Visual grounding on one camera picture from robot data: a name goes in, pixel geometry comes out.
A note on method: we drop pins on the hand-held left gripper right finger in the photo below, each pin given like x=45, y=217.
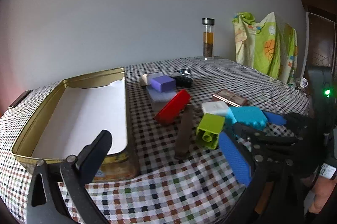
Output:
x=234, y=158

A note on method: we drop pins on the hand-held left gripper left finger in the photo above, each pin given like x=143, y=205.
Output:
x=94, y=153

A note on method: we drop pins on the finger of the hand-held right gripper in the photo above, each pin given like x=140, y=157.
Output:
x=275, y=118
x=263, y=138

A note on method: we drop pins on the cyan block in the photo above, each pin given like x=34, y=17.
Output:
x=244, y=115

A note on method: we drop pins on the green toy brick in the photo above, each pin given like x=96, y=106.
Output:
x=210, y=124

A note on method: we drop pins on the gold tin box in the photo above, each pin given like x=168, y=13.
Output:
x=79, y=105

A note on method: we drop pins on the copper tin with rubber band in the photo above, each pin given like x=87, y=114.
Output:
x=229, y=97

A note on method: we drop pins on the small white box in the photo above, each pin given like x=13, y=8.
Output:
x=214, y=107

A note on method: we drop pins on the brown long bar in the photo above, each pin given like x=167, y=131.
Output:
x=184, y=134

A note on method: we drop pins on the red rectangular box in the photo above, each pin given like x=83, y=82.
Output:
x=171, y=108

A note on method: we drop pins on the translucent plastic box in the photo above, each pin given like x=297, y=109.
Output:
x=160, y=97

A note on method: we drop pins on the purple block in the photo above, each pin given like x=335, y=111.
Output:
x=163, y=83

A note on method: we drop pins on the black round metal dish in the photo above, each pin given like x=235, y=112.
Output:
x=184, y=71

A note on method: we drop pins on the person's right forearm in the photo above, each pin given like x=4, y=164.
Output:
x=325, y=192

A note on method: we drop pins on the white mug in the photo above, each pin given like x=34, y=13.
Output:
x=303, y=82

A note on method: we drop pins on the dark panelled wooden door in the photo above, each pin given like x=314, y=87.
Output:
x=320, y=37

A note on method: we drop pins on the checkered tablecloth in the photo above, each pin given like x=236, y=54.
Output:
x=163, y=187

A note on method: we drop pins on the green printed blanket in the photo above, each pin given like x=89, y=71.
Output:
x=263, y=42

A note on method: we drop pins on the small beige box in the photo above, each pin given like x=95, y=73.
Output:
x=144, y=80

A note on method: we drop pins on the black flat device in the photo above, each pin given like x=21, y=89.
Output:
x=19, y=99

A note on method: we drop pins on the glass tea bottle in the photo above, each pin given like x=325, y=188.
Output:
x=208, y=42

